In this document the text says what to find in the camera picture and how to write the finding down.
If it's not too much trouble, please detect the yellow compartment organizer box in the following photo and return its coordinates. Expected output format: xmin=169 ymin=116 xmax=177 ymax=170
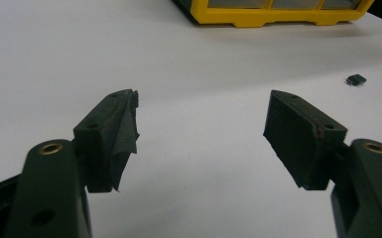
xmin=172 ymin=0 xmax=375 ymax=29

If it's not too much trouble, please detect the small black adapter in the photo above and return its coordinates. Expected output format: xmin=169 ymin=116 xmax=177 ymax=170
xmin=345 ymin=73 xmax=367 ymax=87

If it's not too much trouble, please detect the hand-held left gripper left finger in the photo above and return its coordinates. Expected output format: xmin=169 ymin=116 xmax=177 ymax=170
xmin=3 ymin=88 xmax=141 ymax=238

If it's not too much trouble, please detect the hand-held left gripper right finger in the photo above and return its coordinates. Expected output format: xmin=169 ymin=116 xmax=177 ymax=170
xmin=263 ymin=89 xmax=382 ymax=238

